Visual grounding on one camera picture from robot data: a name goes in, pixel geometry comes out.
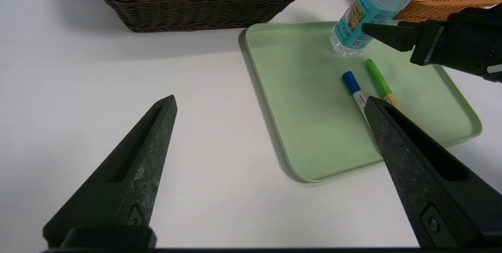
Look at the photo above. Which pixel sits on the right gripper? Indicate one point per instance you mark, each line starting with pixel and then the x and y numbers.
pixel 451 45

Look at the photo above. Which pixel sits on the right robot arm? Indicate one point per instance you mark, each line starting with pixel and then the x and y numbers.
pixel 496 21

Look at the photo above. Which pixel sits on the blue white whiteboard marker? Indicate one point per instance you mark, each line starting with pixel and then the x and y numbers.
pixel 352 84

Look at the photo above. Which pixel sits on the clear water bottle blue cap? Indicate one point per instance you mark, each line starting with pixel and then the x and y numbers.
pixel 372 6

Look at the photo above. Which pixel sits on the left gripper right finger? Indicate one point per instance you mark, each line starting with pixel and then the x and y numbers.
pixel 431 190

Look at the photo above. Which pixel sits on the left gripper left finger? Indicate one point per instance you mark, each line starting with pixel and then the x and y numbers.
pixel 129 182

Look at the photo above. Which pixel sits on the dark brown wicker basket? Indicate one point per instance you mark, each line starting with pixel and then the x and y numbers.
pixel 196 11

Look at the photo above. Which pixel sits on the light green plastic tray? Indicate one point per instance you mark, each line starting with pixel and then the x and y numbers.
pixel 306 108

